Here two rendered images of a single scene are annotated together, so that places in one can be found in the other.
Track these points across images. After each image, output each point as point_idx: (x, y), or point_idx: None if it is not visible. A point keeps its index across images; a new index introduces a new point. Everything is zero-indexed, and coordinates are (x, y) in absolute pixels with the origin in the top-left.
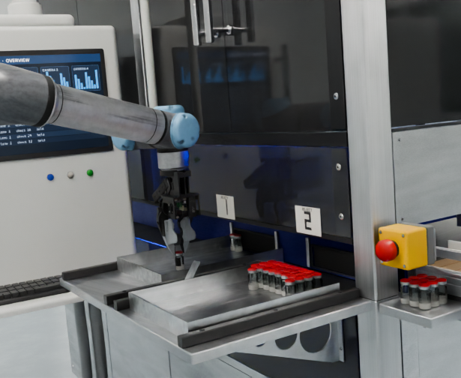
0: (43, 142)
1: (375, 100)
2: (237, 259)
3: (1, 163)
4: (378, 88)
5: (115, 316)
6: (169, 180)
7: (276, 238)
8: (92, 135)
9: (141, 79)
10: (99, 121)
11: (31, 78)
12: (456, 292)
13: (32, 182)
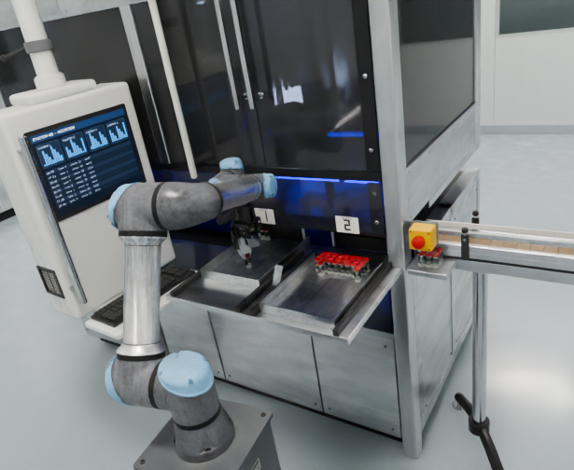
0: (99, 190)
1: (400, 153)
2: (290, 253)
3: (73, 216)
4: (401, 145)
5: (251, 320)
6: (237, 211)
7: (302, 230)
8: (131, 174)
9: (155, 121)
10: (237, 201)
11: (208, 190)
12: (445, 253)
13: (98, 224)
